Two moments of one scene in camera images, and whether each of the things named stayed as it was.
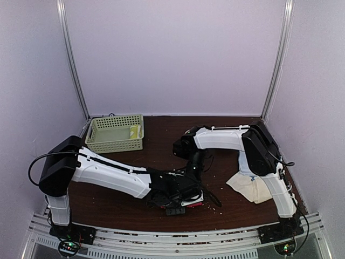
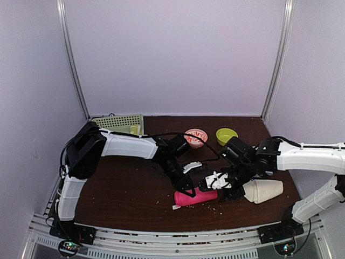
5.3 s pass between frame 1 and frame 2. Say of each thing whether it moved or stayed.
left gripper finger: moved
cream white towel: stayed
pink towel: moved
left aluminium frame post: stayed
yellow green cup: stayed
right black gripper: moved
